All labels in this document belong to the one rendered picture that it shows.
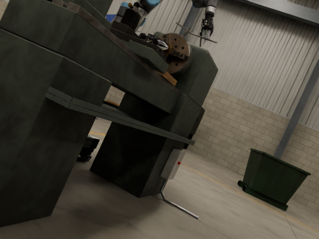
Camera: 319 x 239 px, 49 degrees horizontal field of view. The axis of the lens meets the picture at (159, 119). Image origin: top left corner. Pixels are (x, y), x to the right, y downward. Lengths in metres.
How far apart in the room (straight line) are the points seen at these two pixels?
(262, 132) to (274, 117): 0.66
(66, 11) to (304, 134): 11.61
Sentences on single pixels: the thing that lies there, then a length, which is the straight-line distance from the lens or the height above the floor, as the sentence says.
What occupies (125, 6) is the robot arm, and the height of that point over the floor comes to 1.34.
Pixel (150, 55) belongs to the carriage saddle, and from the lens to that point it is 1.79.
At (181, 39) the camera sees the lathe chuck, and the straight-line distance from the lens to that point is 2.62.
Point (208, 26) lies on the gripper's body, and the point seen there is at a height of 1.38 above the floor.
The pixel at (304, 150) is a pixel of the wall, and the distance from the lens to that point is 12.55.
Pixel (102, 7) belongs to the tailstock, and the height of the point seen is 0.95.
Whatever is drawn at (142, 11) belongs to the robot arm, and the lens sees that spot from 2.70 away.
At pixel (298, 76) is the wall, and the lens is 12.93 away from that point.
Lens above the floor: 0.63
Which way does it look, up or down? level
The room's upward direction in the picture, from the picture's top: 25 degrees clockwise
